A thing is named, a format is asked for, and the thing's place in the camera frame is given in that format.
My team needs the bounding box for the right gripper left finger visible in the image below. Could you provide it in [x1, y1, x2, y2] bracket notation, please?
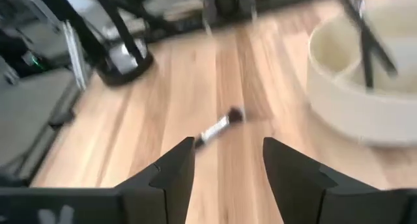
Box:
[113, 136, 197, 224]

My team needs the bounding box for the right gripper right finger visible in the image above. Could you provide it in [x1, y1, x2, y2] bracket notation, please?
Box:
[263, 137, 376, 224]

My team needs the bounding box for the round dark head makeup brush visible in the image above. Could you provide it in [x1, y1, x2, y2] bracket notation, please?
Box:
[194, 105, 246, 149]

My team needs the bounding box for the thin black makeup brush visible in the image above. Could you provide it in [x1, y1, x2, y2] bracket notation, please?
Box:
[360, 30, 375, 90]
[338, 0, 399, 78]

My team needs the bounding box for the cream round compartment organizer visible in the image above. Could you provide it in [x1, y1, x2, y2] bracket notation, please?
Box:
[306, 4, 417, 147]

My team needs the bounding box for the white shade desk lamp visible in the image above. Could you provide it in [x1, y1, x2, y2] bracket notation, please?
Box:
[87, 0, 154, 87]

